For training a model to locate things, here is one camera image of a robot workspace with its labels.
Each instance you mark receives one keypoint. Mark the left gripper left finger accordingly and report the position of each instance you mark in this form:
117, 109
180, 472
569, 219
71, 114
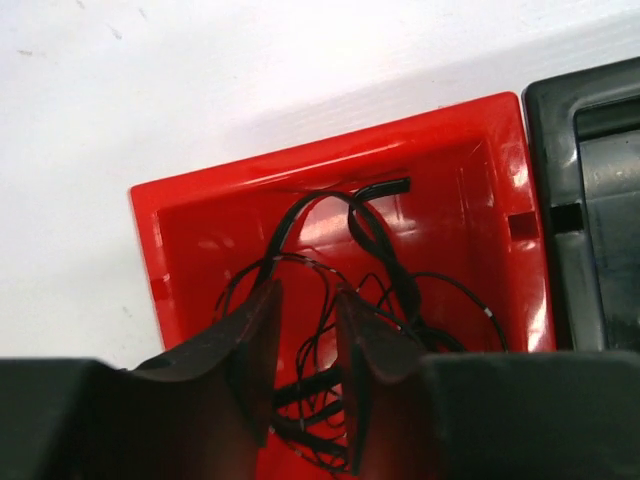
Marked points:
200, 410

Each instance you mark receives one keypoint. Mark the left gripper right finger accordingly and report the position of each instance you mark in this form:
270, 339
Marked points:
414, 415

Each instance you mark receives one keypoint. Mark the red plastic bin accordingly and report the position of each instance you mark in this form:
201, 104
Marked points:
467, 225

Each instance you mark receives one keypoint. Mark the black plastic bin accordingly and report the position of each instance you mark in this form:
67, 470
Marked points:
583, 132

